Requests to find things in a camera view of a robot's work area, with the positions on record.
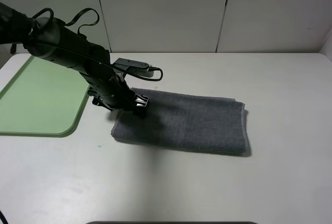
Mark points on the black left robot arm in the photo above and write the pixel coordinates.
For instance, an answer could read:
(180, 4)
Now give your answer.
(47, 38)

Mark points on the grey towel with orange pattern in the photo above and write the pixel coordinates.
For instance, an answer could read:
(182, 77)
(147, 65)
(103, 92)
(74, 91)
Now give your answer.
(184, 122)

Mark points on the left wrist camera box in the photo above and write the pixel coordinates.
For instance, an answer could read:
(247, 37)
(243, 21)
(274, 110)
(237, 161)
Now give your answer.
(135, 67)

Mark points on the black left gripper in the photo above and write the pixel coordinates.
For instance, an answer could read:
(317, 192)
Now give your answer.
(112, 93)

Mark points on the green plastic tray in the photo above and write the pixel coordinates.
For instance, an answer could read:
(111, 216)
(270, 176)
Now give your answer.
(42, 99)

